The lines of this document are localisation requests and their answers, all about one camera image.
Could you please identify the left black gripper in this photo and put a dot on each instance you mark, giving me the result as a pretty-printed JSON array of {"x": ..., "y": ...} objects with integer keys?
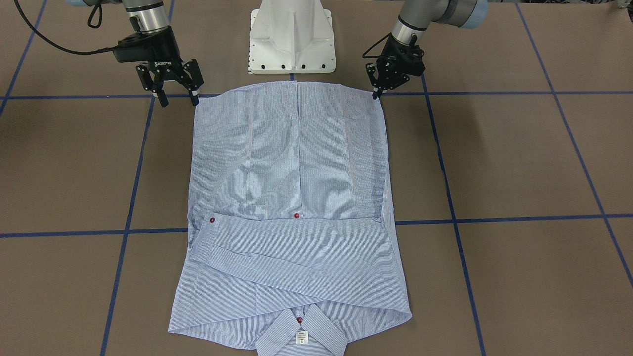
[{"x": 394, "y": 53}]

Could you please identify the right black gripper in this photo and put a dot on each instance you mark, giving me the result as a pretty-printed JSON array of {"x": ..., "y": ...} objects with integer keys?
[{"x": 161, "y": 51}]

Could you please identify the blue striped button shirt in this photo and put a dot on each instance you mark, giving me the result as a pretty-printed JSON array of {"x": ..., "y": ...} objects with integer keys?
[{"x": 292, "y": 244}]

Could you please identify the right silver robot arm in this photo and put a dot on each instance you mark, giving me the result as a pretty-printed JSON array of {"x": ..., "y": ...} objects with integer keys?
[{"x": 145, "y": 16}]

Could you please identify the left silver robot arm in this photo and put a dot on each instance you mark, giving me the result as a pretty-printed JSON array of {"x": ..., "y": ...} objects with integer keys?
[{"x": 416, "y": 16}]

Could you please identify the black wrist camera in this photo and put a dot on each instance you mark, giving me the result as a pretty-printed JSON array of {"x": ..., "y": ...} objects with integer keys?
[{"x": 128, "y": 53}]

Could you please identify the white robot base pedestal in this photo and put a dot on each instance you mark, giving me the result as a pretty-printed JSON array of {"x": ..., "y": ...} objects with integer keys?
[{"x": 291, "y": 37}]

